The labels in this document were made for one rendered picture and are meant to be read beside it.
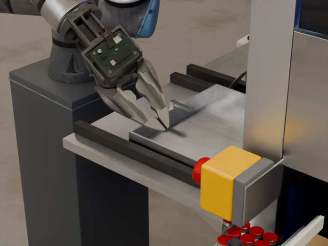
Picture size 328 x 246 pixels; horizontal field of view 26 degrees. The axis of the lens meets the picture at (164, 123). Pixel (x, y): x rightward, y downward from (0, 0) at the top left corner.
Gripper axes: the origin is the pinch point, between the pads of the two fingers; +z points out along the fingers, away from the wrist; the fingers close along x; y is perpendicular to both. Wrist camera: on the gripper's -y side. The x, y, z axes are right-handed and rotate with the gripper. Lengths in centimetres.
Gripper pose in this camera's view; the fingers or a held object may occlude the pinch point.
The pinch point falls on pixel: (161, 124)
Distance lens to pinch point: 105.2
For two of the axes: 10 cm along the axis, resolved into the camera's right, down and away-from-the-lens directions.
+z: 6.3, 7.5, -2.0
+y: 0.0, -2.5, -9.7
